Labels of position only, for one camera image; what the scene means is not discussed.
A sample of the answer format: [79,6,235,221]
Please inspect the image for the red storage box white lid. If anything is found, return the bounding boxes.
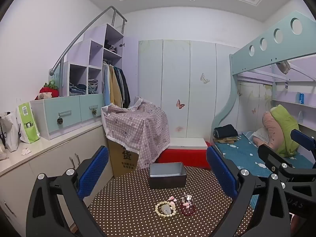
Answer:
[158,141,216,171]

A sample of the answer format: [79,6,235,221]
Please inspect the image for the white flat box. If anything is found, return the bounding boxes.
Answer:
[170,137,208,150]

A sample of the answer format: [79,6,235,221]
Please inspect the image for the cardboard box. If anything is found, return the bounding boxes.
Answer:
[107,138,142,178]

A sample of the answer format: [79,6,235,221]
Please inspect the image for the teal fish print bedsheet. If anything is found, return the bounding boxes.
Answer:
[213,131,316,211]

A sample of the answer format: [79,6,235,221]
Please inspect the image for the white bead bracelet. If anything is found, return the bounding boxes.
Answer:
[155,201,177,218]

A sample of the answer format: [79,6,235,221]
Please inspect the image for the grey cloth on bunk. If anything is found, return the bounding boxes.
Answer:
[276,60,292,75]

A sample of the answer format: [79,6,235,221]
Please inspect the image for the white plastic bag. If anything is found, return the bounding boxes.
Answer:
[0,111,21,153]

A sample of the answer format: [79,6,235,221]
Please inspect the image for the teal drawer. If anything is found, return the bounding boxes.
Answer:
[30,96,82,140]
[79,94,104,123]

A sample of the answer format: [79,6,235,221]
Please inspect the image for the white wardrobe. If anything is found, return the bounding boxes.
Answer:
[137,39,242,139]

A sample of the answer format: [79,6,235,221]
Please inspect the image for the folded tan clothes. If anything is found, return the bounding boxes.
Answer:
[214,135,240,144]

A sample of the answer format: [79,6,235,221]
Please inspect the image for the red strawberry plush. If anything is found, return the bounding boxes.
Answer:
[35,80,60,101]

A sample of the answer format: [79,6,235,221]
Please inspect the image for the folded dark clothes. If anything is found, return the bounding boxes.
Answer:
[213,124,239,139]

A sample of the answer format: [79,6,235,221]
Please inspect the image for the white pillow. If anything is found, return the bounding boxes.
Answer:
[251,128,270,142]

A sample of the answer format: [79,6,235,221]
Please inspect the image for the pink plush pillow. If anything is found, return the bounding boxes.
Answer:
[253,111,283,149]

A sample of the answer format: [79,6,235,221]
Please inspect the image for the light blue hanging shirt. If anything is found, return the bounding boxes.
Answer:
[102,64,112,107]

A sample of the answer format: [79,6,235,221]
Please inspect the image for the grey metal handrail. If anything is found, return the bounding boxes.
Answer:
[49,6,128,76]

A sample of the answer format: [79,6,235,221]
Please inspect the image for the dark clothes in cubby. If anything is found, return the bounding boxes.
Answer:
[104,39,119,54]

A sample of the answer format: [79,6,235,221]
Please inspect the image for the dark hanging jackets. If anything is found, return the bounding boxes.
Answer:
[115,67,131,109]

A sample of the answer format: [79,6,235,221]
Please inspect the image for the brown polka dot tablecloth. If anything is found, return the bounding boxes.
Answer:
[87,165,255,237]

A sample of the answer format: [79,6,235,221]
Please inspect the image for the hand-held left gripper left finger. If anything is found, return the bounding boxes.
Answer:
[26,146,109,237]

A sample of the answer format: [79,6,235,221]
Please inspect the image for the white low cabinet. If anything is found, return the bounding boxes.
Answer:
[0,121,115,237]

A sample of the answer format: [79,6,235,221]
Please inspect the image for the purple staircase cabinet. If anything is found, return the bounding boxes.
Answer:
[49,23,139,97]

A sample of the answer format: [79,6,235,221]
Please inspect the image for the pink silver trinket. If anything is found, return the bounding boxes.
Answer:
[181,194,195,206]

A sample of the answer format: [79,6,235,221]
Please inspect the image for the red bead bracelet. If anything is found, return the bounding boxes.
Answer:
[180,202,197,216]

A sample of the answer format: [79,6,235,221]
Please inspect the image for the white wall shelf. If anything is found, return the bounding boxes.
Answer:
[272,98,316,109]

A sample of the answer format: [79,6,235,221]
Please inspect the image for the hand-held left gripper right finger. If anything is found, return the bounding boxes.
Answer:
[206,146,292,237]

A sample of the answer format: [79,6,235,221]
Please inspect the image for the green pillow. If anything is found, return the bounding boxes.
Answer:
[270,104,301,157]

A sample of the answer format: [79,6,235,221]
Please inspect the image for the pink checked cloth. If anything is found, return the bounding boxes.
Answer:
[101,96,171,170]

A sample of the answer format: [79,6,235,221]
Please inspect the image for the tan hanging coat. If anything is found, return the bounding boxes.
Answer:
[109,65,123,108]

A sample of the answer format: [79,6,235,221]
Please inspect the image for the grey metal box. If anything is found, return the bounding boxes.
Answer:
[148,162,187,189]

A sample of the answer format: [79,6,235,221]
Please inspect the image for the folded dark blue jeans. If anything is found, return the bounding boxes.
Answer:
[69,82,87,96]

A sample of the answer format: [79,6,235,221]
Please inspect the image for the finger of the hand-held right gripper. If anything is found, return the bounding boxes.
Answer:
[258,144,316,191]
[290,129,316,169]

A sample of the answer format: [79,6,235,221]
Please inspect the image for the teal bunk bed frame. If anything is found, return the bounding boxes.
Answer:
[212,11,316,158]

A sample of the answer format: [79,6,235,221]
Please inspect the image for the green white paper bag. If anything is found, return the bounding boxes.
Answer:
[17,102,40,144]

